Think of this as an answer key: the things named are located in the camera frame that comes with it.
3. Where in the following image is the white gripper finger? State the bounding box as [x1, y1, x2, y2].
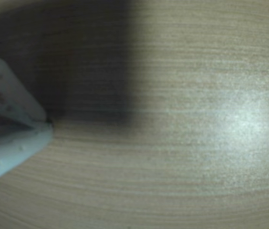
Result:
[0, 48, 49, 129]
[0, 123, 54, 190]

